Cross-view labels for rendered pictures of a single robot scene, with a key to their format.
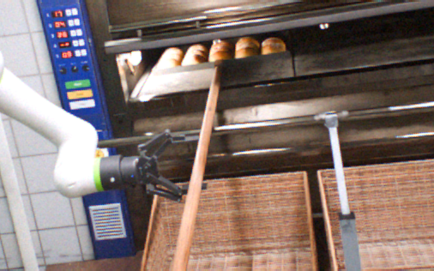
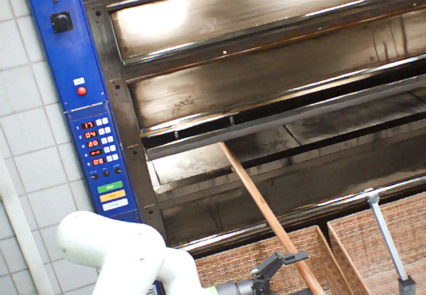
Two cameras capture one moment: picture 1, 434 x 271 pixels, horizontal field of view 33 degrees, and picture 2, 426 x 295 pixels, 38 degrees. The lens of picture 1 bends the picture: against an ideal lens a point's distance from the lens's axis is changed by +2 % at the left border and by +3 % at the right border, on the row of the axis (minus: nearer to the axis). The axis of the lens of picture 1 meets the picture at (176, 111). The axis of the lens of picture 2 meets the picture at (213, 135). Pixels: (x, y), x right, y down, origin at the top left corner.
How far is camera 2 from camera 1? 92 cm
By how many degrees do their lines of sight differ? 20
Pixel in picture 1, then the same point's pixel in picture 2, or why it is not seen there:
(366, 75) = (361, 139)
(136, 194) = not seen: hidden behind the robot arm
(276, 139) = (292, 202)
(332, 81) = (335, 147)
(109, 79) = (138, 176)
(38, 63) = (66, 172)
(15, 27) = (40, 142)
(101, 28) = (129, 130)
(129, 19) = (158, 119)
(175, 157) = (205, 234)
